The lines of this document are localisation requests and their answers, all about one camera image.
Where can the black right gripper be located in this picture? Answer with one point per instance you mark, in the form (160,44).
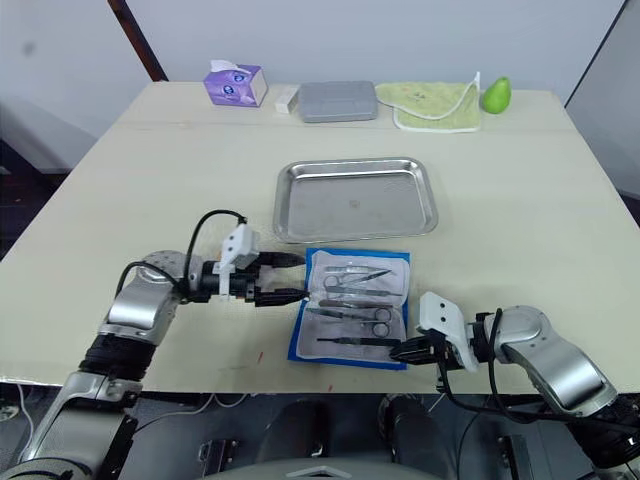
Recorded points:
(447,357)

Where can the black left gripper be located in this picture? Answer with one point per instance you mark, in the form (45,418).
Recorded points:
(245,287)

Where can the silver surgical scissors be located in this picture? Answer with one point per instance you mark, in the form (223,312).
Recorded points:
(364,320)
(370,276)

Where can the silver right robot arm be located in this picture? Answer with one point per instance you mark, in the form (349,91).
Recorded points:
(525,325)

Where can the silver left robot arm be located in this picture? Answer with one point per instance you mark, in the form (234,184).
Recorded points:
(135,305)

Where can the rectangular metal tray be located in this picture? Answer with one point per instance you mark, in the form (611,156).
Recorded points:
(350,200)

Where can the silver pointed tweezers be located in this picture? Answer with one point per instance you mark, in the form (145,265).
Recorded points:
(327,313)

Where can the dark rounded shape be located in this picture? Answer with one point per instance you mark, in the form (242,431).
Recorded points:
(415,435)

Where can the small white box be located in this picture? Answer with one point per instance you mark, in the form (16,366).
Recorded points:
(287,100)

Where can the grey plastic case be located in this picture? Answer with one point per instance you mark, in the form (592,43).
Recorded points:
(337,102)

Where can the purple tissue box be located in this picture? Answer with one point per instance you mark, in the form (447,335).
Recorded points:
(235,87)

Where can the green towel with white trim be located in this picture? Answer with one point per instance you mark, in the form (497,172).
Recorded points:
(430,107)

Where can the green pear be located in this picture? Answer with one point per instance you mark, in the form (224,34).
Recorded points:
(496,97)

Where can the dark brown slanted pole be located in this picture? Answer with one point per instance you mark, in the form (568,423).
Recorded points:
(137,40)

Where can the grey panel with dark edge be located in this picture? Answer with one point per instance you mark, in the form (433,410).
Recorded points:
(615,100)

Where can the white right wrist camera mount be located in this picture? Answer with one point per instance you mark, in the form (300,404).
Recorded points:
(445,312)

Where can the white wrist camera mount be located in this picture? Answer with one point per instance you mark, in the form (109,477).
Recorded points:
(445,312)
(240,245)

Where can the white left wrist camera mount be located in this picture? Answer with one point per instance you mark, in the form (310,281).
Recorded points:
(240,245)

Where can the black metal bracket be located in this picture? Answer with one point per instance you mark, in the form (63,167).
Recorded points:
(515,457)
(217,455)

